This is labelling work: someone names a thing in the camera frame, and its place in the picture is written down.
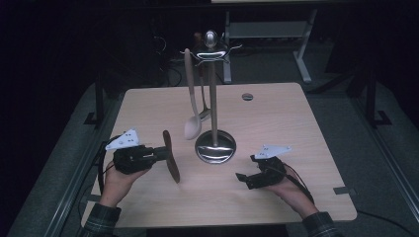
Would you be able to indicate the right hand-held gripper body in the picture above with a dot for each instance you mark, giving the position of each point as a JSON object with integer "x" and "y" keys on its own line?
{"x": 268, "y": 174}

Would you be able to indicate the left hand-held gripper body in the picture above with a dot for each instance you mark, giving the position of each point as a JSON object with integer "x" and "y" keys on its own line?
{"x": 131, "y": 158}

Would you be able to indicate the brown wooden spoon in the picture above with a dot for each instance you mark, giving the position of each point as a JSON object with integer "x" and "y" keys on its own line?
{"x": 171, "y": 158}

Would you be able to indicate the metal utensil rack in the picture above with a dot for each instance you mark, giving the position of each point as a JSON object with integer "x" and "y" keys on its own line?
{"x": 214, "y": 148}

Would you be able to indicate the person's left hand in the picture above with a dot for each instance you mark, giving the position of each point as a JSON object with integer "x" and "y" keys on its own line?
{"x": 117, "y": 184}

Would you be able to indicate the person's right hand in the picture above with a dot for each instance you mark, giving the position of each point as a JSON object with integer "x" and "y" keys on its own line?
{"x": 293, "y": 194}

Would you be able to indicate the grey tape strip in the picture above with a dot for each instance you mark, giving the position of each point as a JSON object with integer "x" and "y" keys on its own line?
{"x": 344, "y": 190}
{"x": 89, "y": 197}

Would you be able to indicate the black metal stand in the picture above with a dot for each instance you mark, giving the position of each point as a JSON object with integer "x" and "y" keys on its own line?
{"x": 99, "y": 105}
{"x": 374, "y": 105}

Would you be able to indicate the grey round table grommet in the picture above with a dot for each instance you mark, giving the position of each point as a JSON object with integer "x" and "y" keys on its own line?
{"x": 247, "y": 96}

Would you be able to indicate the grey metal desk frame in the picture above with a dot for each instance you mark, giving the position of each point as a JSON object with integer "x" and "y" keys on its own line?
{"x": 268, "y": 29}

